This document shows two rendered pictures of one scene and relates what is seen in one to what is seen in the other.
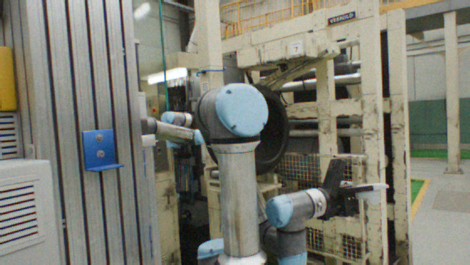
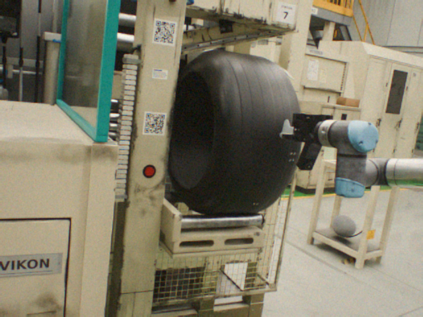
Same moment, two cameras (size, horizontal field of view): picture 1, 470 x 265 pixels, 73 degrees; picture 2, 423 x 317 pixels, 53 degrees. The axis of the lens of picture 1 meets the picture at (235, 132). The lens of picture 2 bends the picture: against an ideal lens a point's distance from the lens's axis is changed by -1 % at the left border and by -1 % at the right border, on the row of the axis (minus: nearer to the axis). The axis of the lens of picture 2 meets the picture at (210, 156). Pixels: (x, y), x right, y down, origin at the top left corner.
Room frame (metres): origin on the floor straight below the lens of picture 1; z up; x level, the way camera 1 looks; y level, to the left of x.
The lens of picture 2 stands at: (1.70, 1.47, 1.39)
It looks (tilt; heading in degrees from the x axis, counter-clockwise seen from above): 10 degrees down; 288
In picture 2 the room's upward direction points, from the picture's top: 8 degrees clockwise
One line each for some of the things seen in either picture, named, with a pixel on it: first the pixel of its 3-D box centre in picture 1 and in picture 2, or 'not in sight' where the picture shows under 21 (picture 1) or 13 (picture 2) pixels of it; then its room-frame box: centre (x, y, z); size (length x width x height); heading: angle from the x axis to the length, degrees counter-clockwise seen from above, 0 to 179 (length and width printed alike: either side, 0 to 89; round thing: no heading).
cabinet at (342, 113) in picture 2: not in sight; (320, 146); (2.09, -4.91, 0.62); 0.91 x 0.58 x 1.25; 54
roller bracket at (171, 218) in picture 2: (226, 169); (158, 209); (2.31, 0.08, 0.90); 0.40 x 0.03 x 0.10; 135
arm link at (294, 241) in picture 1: (287, 244); not in sight; (0.83, -0.12, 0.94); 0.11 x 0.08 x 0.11; 28
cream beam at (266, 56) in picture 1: (279, 54); (224, 2); (2.30, -0.35, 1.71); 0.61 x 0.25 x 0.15; 45
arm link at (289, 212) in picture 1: (289, 210); not in sight; (0.81, -0.13, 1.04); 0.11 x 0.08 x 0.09; 118
